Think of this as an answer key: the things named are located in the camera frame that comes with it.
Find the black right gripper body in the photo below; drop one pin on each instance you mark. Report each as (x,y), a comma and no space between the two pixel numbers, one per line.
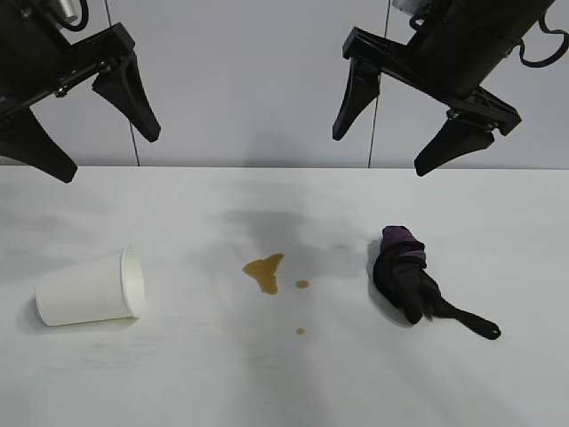
(467,53)

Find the white paper cup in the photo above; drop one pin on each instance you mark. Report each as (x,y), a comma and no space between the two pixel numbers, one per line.
(84,289)

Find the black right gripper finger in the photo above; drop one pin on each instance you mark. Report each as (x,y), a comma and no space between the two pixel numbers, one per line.
(360,93)
(458,142)

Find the black and purple cloth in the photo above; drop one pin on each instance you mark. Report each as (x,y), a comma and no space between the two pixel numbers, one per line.
(400,280)

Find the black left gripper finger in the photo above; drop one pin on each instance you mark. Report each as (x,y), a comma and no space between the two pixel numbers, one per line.
(129,98)
(35,147)

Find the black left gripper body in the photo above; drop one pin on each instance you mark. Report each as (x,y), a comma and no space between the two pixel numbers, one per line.
(26,53)

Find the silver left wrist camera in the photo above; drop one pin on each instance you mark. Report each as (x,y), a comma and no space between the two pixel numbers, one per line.
(71,11)

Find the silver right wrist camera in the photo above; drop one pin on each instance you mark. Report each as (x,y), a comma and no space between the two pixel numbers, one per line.
(404,4)

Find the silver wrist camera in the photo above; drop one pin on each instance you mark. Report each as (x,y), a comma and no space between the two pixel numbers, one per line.
(71,11)
(404,4)

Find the brown liquid spill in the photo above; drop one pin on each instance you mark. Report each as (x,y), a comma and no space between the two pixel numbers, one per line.
(266,273)

